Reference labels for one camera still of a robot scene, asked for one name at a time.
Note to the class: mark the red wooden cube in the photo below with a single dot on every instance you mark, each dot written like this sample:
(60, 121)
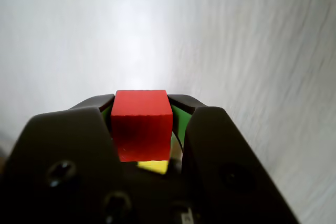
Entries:
(141, 121)

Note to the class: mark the yellow wooden cube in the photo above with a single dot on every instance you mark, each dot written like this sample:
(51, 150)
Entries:
(155, 166)

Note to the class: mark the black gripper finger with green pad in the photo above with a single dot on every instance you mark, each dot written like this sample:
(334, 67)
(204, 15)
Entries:
(223, 150)
(65, 142)

